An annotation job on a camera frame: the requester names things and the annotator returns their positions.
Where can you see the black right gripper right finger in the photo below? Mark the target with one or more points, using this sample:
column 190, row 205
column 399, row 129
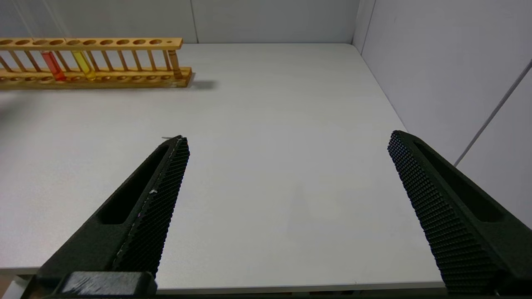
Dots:
column 449, row 216

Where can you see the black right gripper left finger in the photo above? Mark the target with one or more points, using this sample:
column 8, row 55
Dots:
column 145, row 216

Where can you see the test tube yellow pigment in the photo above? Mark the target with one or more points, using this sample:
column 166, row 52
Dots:
column 84, row 66

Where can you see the test tube red pigment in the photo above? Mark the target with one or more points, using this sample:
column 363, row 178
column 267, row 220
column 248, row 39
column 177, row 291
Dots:
column 54, row 68

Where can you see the wooden test tube rack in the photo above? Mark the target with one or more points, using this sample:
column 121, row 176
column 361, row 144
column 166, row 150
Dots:
column 104, row 42

